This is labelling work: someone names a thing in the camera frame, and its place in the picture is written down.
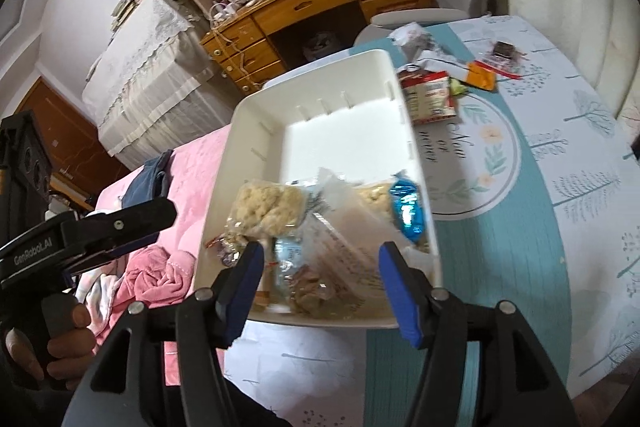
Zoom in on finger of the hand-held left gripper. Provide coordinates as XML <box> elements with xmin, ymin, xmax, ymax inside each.
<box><xmin>69</xmin><ymin>197</ymin><xmax>179</xmax><ymax>269</ymax></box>
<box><xmin>62</xmin><ymin>239</ymin><xmax>141</xmax><ymax>280</ymax></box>

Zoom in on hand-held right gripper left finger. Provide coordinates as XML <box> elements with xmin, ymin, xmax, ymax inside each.
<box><xmin>60</xmin><ymin>241</ymin><xmax>265</xmax><ymax>427</ymax></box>

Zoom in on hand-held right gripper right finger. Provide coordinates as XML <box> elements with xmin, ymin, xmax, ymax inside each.
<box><xmin>378</xmin><ymin>241</ymin><xmax>581</xmax><ymax>427</ymax></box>

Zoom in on clear packet with blue print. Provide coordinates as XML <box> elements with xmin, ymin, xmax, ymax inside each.
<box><xmin>272</xmin><ymin>236</ymin><xmax>312</xmax><ymax>300</ymax></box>

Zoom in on nut cluster packet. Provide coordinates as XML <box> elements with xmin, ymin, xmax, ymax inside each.
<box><xmin>289</xmin><ymin>266</ymin><xmax>342</xmax><ymax>317</ymax></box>

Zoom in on clear bag with printed label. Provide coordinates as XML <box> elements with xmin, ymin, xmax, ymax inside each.
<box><xmin>300</xmin><ymin>167</ymin><xmax>401</xmax><ymax>305</ymax></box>

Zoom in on blue foil packet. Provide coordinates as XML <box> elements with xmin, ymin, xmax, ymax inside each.
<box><xmin>389</xmin><ymin>171</ymin><xmax>427</xmax><ymax>244</ymax></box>

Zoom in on puffed rice cake packet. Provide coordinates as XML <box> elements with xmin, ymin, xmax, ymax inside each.
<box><xmin>226</xmin><ymin>178</ymin><xmax>307</xmax><ymax>242</ymax></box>

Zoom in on granola cluster packet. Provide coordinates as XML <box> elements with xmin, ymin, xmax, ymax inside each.
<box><xmin>352</xmin><ymin>181</ymin><xmax>396</xmax><ymax>220</ymax></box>

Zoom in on white plastic bin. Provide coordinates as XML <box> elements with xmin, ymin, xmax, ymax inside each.
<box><xmin>197</xmin><ymin>49</ymin><xmax>443</xmax><ymax>331</ymax></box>

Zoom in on red and white packet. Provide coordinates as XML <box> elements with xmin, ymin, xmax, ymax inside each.
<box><xmin>399</xmin><ymin>66</ymin><xmax>459</xmax><ymax>126</ymax></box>

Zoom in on orange packet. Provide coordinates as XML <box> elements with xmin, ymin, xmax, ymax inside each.
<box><xmin>466</xmin><ymin>61</ymin><xmax>499</xmax><ymax>92</ymax></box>

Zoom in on grey white crinkled packet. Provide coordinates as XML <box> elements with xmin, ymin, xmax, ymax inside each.
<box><xmin>389</xmin><ymin>22</ymin><xmax>437</xmax><ymax>58</ymax></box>

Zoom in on dark chocolate clear packet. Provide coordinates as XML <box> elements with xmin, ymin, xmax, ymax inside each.
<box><xmin>477</xmin><ymin>39</ymin><xmax>527</xmax><ymax>80</ymax></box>

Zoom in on person's left hand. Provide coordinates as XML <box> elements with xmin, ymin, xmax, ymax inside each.
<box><xmin>4</xmin><ymin>302</ymin><xmax>97</xmax><ymax>392</ymax></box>

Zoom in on dark blue jeans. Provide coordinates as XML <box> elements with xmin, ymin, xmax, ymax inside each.
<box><xmin>121</xmin><ymin>151</ymin><xmax>174</xmax><ymax>210</ymax></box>

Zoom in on floral blanket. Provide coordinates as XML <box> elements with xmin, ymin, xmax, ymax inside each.
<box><xmin>82</xmin><ymin>274</ymin><xmax>131</xmax><ymax>323</ymax></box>

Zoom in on pink crumpled garment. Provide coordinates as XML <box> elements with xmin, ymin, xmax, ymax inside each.
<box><xmin>122</xmin><ymin>247</ymin><xmax>197</xmax><ymax>308</ymax></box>

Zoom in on pink bedsheet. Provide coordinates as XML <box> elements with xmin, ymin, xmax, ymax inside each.
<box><xmin>94</xmin><ymin>127</ymin><xmax>236</xmax><ymax>373</ymax></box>

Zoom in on brown wooden door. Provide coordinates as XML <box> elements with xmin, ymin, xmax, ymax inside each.
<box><xmin>15</xmin><ymin>76</ymin><xmax>132</xmax><ymax>208</ymax></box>

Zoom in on person's black shorts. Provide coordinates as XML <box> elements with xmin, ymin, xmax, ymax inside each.
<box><xmin>150</xmin><ymin>377</ymin><xmax>296</xmax><ymax>427</ymax></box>

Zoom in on lace-covered cabinet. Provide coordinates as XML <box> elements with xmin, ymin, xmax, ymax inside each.
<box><xmin>82</xmin><ymin>0</ymin><xmax>236</xmax><ymax>168</ymax></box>

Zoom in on tree print tablecloth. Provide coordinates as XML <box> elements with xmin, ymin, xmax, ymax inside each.
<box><xmin>220</xmin><ymin>14</ymin><xmax>640</xmax><ymax>427</ymax></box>

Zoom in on waste bin with bag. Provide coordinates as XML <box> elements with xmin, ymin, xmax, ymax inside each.
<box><xmin>302</xmin><ymin>32</ymin><xmax>341</xmax><ymax>62</ymax></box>

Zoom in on wooden desk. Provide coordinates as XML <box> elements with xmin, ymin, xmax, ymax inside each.
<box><xmin>200</xmin><ymin>0</ymin><xmax>436</xmax><ymax>94</ymax></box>

